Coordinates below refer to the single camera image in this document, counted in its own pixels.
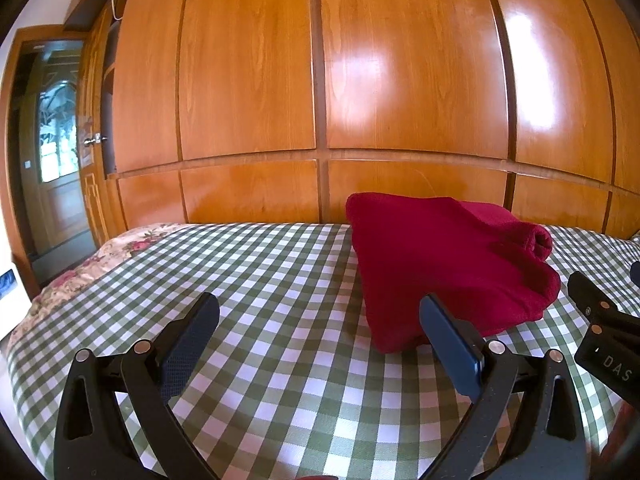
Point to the wooden panelled wardrobe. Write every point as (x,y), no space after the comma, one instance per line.
(400,70)

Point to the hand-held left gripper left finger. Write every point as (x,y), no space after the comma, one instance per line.
(190,345)

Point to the white device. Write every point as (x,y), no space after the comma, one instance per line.
(12,305)

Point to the floral bedspread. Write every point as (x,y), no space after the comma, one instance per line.
(90,270)

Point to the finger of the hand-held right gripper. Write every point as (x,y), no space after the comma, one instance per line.
(590,296)
(636,272)

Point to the glass panelled wooden door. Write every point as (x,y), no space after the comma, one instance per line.
(55,160)

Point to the green white checked bedsheet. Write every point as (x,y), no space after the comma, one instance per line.
(250,285)

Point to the carved wooden door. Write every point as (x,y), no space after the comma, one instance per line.
(95,185)

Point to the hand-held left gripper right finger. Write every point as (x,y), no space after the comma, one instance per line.
(450,347)

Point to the red fleece sweater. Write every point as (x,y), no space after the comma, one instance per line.
(440,260)

